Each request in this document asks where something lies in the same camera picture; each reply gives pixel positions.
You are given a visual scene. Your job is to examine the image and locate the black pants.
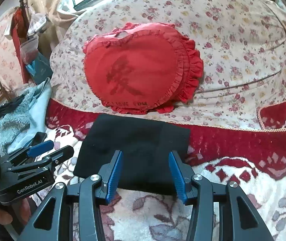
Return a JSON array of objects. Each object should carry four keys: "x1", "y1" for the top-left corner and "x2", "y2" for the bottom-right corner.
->
[{"x1": 73, "y1": 114, "x2": 190, "y2": 195}]

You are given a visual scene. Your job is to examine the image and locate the red heart-shaped pillow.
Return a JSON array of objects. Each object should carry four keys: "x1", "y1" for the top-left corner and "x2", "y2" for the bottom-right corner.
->
[{"x1": 83, "y1": 22, "x2": 204, "y2": 115}]

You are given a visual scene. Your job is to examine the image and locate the beige curtain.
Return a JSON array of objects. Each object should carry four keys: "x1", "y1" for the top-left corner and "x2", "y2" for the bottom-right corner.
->
[{"x1": 28, "y1": 0, "x2": 85, "y2": 58}]

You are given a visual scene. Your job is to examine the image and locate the teal blue bag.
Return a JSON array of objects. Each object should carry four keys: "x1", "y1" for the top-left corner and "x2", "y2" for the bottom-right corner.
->
[{"x1": 25, "y1": 53, "x2": 53, "y2": 85}]

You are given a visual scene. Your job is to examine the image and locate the person's left hand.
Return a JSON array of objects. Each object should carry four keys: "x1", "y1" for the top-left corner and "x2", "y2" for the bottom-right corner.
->
[{"x1": 0, "y1": 197, "x2": 35, "y2": 240}]

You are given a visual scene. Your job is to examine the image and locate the light blue towel clothes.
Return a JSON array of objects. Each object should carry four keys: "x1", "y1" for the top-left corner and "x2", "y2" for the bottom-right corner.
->
[{"x1": 0, "y1": 78, "x2": 52, "y2": 156}]

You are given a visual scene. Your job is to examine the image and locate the floral beige quilt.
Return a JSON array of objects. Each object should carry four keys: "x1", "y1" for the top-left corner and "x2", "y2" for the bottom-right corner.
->
[{"x1": 50, "y1": 0, "x2": 286, "y2": 130}]

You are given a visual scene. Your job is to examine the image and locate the red white patterned blanket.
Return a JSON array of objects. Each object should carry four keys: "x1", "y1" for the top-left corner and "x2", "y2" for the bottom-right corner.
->
[{"x1": 30, "y1": 97, "x2": 286, "y2": 241}]

